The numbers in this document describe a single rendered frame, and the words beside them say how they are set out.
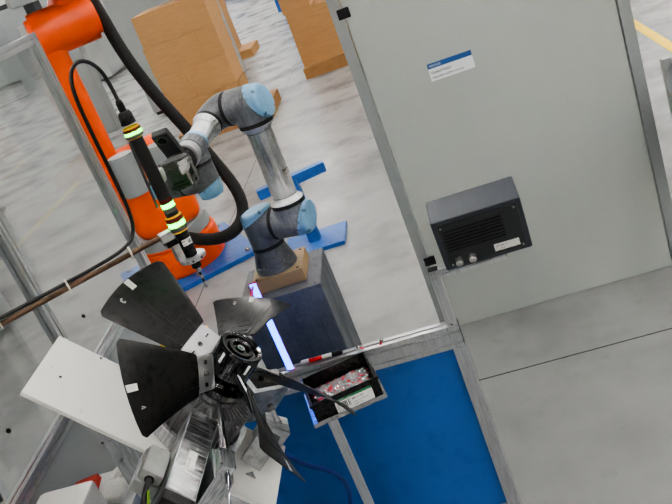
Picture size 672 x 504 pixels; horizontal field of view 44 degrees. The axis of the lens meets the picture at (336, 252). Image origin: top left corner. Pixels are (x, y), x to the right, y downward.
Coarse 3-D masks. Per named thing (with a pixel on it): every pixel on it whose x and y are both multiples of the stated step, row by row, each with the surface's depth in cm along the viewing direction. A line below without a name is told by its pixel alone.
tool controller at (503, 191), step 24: (480, 192) 236; (504, 192) 232; (432, 216) 235; (456, 216) 232; (480, 216) 231; (504, 216) 232; (456, 240) 237; (480, 240) 237; (504, 240) 237; (528, 240) 238; (456, 264) 240
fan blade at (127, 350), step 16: (128, 352) 185; (144, 352) 188; (160, 352) 192; (176, 352) 195; (128, 368) 183; (144, 368) 187; (160, 368) 190; (176, 368) 194; (192, 368) 198; (128, 384) 182; (144, 384) 185; (160, 384) 189; (176, 384) 193; (192, 384) 198; (128, 400) 181; (144, 400) 184; (160, 400) 188; (176, 400) 193; (192, 400) 198; (144, 416) 183; (160, 416) 187; (144, 432) 182
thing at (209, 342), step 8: (200, 328) 213; (208, 328) 213; (192, 336) 212; (200, 336) 212; (208, 336) 212; (216, 336) 212; (192, 344) 211; (208, 344) 212; (200, 352) 211; (208, 352) 211
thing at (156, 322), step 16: (144, 272) 217; (160, 272) 219; (128, 288) 214; (144, 288) 215; (160, 288) 216; (176, 288) 217; (112, 304) 210; (128, 304) 212; (144, 304) 212; (160, 304) 213; (176, 304) 214; (192, 304) 215; (112, 320) 209; (128, 320) 210; (144, 320) 211; (160, 320) 212; (176, 320) 212; (192, 320) 213; (144, 336) 210; (160, 336) 210; (176, 336) 211
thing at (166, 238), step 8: (168, 232) 203; (168, 240) 203; (176, 240) 204; (168, 248) 203; (176, 248) 204; (200, 248) 210; (176, 256) 206; (184, 256) 206; (200, 256) 206; (184, 264) 206
